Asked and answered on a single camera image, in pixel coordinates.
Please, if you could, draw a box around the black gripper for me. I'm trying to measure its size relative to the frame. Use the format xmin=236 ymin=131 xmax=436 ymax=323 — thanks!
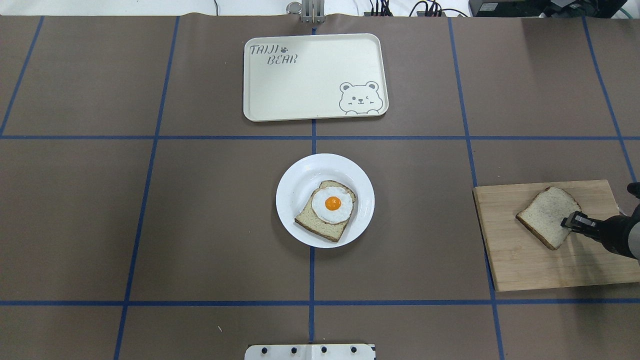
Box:
xmin=560 ymin=205 xmax=640 ymax=260

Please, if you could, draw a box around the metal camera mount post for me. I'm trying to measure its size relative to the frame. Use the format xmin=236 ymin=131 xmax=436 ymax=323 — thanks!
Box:
xmin=285 ymin=0 xmax=326 ymax=25

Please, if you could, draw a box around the bamboo cutting board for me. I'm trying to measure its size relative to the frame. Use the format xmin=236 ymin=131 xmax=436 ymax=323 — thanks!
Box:
xmin=473 ymin=179 xmax=640 ymax=292

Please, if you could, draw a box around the fried egg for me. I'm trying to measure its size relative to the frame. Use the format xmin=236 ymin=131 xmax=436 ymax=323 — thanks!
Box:
xmin=311 ymin=186 xmax=354 ymax=224

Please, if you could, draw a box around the cream bear tray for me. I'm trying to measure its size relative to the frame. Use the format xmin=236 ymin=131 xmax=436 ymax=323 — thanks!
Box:
xmin=242 ymin=33 xmax=389 ymax=123

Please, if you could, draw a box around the white round plate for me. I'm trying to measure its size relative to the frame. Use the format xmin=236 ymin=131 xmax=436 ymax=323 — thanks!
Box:
xmin=275 ymin=153 xmax=375 ymax=249

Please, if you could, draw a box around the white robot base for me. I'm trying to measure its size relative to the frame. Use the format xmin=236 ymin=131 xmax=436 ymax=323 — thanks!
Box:
xmin=244 ymin=343 xmax=377 ymax=360

